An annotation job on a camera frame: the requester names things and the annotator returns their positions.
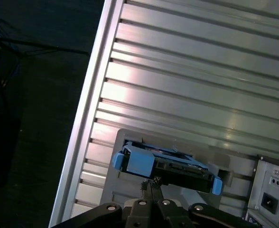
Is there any hard disk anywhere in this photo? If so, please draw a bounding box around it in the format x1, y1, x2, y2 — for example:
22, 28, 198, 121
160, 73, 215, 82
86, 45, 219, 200
112, 142, 223, 196

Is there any black PC case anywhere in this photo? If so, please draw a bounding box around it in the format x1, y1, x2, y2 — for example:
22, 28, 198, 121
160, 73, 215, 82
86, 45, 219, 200
242, 154, 279, 228

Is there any grey power supply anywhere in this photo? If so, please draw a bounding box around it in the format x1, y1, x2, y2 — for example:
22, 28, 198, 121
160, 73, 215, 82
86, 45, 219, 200
258, 159, 279, 228

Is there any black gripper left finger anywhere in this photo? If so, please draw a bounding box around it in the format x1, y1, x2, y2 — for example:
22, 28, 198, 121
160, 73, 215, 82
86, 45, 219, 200
49, 180, 156, 228

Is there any grey parts rack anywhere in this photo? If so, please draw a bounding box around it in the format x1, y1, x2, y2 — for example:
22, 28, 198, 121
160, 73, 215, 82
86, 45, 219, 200
99, 128, 260, 211

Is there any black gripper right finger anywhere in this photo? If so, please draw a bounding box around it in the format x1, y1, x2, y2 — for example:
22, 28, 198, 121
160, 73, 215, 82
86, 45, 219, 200
153, 177, 259, 228

